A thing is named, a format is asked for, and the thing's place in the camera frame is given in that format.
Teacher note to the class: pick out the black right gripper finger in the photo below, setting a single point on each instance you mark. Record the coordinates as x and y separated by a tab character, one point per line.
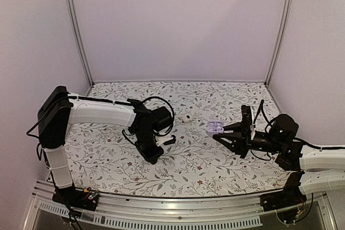
235	127
231	141

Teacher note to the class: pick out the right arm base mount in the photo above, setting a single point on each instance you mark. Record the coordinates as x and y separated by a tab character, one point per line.
288	205

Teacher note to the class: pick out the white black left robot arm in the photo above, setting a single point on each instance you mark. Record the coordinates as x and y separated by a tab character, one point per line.
151	127

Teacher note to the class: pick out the floral patterned table mat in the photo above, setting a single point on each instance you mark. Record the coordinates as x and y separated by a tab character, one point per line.
195	166

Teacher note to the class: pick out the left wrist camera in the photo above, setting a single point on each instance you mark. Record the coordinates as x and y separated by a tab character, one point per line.
165	140

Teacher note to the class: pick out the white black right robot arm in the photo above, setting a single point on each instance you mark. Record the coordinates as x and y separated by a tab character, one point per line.
313	168

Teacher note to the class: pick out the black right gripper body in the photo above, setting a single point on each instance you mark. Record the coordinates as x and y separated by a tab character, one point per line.
247	143

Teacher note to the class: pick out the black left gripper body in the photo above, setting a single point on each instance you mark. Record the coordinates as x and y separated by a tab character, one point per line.
144	146

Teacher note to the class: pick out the purple round case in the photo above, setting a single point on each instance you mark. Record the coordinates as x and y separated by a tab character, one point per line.
214	127

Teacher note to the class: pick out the front aluminium rail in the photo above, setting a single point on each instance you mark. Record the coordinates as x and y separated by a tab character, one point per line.
116	211

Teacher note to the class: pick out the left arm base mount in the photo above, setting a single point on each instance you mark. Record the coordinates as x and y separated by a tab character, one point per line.
86	199

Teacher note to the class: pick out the cream earbud charging case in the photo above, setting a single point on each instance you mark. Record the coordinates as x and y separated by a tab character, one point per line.
186	118

